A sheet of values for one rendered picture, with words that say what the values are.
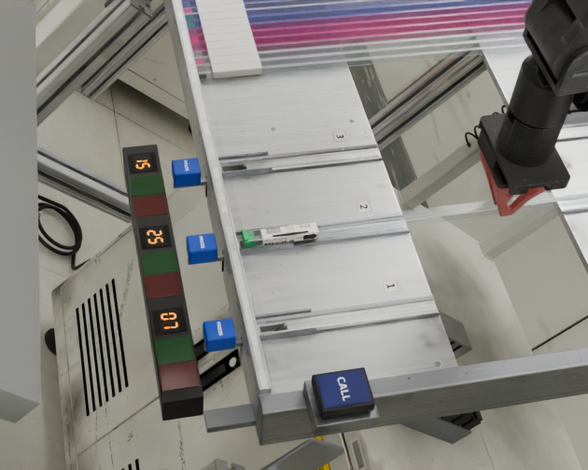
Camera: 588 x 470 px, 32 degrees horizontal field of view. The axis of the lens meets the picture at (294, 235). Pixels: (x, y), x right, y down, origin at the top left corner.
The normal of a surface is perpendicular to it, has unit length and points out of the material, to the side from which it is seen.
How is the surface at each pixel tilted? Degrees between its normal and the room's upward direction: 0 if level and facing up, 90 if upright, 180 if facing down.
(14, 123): 0
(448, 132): 90
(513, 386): 90
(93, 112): 0
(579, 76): 90
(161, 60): 90
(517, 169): 44
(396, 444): 0
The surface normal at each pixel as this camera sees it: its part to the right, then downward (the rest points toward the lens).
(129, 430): -0.66, -0.35
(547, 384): 0.22, 0.76
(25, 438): 0.72, -0.55
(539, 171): 0.07, -0.63
